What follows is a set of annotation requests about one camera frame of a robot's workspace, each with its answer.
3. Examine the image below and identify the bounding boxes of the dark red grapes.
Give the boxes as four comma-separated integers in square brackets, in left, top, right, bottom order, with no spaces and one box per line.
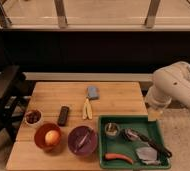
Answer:
[26,112,41,124]

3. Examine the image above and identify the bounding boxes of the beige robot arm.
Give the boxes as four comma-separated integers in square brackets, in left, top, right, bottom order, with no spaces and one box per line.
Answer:
[145,61,190,109]

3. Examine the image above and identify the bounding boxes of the green plastic tray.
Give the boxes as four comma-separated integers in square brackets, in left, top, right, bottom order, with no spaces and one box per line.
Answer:
[98,115,171,170]

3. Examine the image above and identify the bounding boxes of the blue sponge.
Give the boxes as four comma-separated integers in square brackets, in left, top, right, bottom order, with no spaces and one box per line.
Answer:
[87,86,99,100]

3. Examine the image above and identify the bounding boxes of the yellow tongs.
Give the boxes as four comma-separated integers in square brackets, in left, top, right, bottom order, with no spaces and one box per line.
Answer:
[82,99,93,120]

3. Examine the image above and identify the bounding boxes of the black remote control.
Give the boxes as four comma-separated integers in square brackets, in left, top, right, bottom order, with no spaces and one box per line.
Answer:
[57,106,69,126]

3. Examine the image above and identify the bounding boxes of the small metal cup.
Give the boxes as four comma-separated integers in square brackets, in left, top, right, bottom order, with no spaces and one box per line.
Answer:
[104,123,120,138]

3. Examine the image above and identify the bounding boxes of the purple bowl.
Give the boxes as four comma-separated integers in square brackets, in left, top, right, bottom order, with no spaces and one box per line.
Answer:
[68,126,98,156]

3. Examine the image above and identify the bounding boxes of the yellow apple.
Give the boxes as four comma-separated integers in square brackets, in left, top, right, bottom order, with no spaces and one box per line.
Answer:
[45,130,60,146]

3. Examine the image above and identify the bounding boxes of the orange carrot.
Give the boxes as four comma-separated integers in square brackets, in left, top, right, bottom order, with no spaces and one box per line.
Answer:
[104,153,134,164]

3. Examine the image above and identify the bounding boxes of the small white bowl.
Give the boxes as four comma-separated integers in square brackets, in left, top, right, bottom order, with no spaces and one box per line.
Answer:
[25,110,41,126]

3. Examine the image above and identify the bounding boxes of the red bowl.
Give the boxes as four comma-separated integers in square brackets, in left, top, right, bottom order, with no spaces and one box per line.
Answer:
[34,123,61,151]

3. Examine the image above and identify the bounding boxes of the black chair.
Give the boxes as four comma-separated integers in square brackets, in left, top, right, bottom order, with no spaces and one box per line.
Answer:
[0,65,29,142]

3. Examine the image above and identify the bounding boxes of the black handled ladle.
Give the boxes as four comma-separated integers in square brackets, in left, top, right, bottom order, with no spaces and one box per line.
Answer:
[122,128,172,158]

